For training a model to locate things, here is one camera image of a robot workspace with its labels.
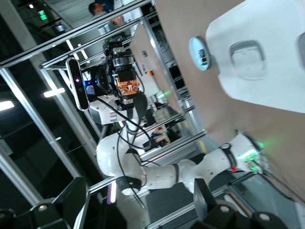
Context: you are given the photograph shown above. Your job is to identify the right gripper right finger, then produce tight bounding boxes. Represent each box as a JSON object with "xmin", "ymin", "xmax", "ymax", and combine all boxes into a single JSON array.
[{"xmin": 190, "ymin": 178, "xmax": 305, "ymax": 229}]

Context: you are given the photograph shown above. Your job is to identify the aluminium cage frame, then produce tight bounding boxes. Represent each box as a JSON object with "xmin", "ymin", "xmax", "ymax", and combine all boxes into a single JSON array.
[{"xmin": 0, "ymin": 0, "xmax": 208, "ymax": 229}]

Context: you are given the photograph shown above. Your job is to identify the brown topped background table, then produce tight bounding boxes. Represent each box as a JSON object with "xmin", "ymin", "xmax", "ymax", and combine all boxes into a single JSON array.
[{"xmin": 132, "ymin": 22, "xmax": 163, "ymax": 74}]

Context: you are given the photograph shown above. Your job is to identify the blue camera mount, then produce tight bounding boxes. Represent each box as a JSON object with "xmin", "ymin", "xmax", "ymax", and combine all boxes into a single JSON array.
[{"xmin": 82, "ymin": 78, "xmax": 97, "ymax": 96}]

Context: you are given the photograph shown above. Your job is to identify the green push button switch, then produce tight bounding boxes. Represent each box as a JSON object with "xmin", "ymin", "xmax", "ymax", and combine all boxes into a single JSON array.
[{"xmin": 199, "ymin": 49, "xmax": 208, "ymax": 65}]

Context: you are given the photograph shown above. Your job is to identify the white lunch box grey latches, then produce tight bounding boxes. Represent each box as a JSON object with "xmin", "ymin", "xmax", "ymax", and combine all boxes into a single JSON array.
[{"xmin": 204, "ymin": 0, "xmax": 305, "ymax": 113}]

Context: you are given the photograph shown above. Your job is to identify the person in blue shirt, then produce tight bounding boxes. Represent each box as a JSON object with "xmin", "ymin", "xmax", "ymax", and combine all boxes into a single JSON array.
[{"xmin": 88, "ymin": 0, "xmax": 124, "ymax": 27}]

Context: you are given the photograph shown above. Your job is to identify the light blue round plate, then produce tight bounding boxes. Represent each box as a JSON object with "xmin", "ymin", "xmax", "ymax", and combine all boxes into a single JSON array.
[{"xmin": 189, "ymin": 36, "xmax": 212, "ymax": 71}]

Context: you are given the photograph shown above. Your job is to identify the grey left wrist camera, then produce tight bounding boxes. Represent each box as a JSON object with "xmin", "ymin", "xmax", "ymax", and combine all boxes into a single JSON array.
[{"xmin": 66, "ymin": 58, "xmax": 91, "ymax": 112}]

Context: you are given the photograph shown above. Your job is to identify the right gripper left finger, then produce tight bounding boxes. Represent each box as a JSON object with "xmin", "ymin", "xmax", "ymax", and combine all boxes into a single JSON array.
[{"xmin": 0, "ymin": 177, "xmax": 91, "ymax": 229}]

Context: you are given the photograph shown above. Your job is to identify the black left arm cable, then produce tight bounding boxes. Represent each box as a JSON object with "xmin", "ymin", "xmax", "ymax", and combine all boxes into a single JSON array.
[{"xmin": 94, "ymin": 95, "xmax": 155, "ymax": 210}]

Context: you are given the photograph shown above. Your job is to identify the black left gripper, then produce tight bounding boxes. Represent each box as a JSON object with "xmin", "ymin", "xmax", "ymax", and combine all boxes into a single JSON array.
[{"xmin": 95, "ymin": 40, "xmax": 135, "ymax": 112}]

